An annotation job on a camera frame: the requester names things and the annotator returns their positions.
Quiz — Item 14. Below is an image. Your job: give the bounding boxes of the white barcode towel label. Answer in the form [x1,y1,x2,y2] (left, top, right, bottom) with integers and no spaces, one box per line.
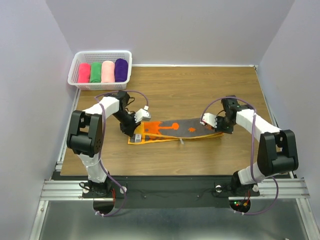
[134,134,142,143]

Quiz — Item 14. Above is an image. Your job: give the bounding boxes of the white plastic basket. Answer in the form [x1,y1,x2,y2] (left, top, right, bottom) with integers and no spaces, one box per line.
[67,50,133,91]

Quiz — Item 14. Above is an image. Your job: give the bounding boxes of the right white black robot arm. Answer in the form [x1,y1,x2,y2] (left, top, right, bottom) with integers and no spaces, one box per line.
[216,95,299,195]

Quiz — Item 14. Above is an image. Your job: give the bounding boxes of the orange towel with blue spots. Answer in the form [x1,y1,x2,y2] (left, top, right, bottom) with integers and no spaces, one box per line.
[127,118,224,145]

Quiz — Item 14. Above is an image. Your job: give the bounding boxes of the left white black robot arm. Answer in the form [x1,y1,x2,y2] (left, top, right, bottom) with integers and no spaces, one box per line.
[66,91,140,197]

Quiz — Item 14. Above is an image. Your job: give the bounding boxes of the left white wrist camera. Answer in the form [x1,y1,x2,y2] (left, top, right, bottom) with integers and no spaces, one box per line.
[134,105,151,123]

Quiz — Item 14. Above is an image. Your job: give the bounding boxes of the purple rolled towel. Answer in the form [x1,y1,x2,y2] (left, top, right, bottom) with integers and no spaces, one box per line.
[114,58,129,83]

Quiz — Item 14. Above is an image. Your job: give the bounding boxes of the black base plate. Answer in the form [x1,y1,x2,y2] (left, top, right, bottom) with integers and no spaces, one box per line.
[41,175,304,209]

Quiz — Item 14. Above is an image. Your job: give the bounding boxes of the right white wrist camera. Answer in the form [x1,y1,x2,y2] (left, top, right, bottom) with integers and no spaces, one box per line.
[200,112,218,130]

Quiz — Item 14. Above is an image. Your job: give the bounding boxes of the aluminium frame rail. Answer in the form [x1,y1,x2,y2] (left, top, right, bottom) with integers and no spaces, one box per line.
[40,176,310,201]

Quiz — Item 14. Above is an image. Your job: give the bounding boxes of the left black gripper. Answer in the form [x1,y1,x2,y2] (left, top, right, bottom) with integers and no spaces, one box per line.
[112,110,141,138]

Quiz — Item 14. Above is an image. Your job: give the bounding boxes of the light pink rolled towel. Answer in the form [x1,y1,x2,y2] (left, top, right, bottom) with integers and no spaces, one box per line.
[101,60,115,83]

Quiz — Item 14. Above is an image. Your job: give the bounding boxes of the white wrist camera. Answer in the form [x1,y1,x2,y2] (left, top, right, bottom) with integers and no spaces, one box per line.
[200,112,218,130]
[134,105,151,123]

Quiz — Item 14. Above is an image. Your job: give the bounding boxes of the green rolled towel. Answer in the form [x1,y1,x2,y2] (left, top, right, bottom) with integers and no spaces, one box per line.
[89,62,102,83]

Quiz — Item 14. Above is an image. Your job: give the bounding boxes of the pink microfiber towel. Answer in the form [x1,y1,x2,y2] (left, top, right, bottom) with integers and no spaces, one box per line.
[77,63,91,84]

